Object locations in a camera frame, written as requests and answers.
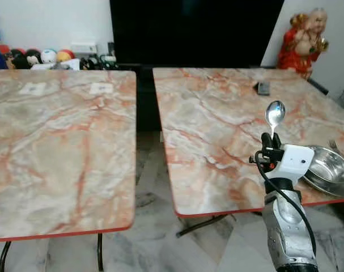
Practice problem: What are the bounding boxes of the small white box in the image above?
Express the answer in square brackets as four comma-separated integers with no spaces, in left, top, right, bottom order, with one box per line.
[70,41,98,56]

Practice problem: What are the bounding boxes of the marble-top table with red edge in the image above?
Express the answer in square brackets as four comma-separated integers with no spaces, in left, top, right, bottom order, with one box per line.
[0,69,138,272]
[152,67,344,238]

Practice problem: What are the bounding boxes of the large black television screen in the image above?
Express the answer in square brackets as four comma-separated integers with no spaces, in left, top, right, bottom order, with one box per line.
[109,0,286,68]

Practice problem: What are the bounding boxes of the shiny metal spoon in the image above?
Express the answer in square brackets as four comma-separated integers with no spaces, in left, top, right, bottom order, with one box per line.
[265,100,287,140]

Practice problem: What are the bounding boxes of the stainless steel bowl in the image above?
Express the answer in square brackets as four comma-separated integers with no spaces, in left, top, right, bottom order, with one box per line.
[301,145,344,199]

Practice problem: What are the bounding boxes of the black metal table leg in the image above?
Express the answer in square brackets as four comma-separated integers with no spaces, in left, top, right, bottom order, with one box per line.
[177,213,230,238]
[96,232,104,272]
[0,240,12,272]

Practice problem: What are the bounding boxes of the yellow and red toy figure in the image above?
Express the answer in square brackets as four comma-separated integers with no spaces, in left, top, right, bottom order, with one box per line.
[57,49,77,63]

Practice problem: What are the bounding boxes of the dark green toy figure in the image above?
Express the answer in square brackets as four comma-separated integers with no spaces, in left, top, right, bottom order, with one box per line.
[81,53,117,70]

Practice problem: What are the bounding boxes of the black and red toy figure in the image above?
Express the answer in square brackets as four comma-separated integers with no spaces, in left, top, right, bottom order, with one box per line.
[26,48,43,65]

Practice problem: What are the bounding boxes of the white sticker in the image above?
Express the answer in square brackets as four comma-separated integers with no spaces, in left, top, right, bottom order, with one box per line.
[89,83,114,95]
[18,82,47,96]

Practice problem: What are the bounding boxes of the black round toy figure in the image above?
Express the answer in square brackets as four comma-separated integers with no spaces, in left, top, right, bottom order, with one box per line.
[10,49,27,70]

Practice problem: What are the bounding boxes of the red laughing Buddha statue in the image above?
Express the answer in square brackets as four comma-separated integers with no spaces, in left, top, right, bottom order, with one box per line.
[276,7,330,78]

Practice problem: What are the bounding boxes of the small dark square object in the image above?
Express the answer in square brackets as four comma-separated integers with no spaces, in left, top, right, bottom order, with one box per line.
[255,82,272,96]

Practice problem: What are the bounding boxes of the white and blue toy figure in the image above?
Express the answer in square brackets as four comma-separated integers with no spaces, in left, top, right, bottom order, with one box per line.
[40,49,58,65]

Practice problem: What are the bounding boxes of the metal fork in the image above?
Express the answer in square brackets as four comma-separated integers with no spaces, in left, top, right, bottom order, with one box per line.
[328,139,344,159]

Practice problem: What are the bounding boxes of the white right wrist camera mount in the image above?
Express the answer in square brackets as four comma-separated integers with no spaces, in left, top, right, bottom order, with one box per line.
[266,144,316,182]

